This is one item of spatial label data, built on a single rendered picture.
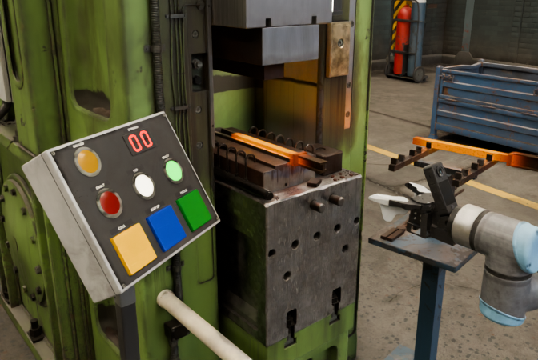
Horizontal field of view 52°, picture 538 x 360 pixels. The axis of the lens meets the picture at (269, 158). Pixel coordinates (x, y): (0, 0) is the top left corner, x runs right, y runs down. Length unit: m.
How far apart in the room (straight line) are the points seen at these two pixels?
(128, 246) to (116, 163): 0.17
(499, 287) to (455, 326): 1.52
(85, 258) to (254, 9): 0.72
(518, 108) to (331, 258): 3.66
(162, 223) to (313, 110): 0.86
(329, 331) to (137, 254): 0.96
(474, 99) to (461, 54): 5.43
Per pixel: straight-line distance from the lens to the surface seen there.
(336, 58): 1.79
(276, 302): 1.62
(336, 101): 1.85
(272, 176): 1.53
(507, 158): 1.90
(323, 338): 1.86
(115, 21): 1.41
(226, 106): 1.98
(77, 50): 1.74
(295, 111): 1.89
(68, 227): 1.04
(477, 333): 2.71
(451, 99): 5.48
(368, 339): 2.55
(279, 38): 1.46
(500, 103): 5.25
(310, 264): 1.66
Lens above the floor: 1.47
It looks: 18 degrees down
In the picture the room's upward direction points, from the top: straight up
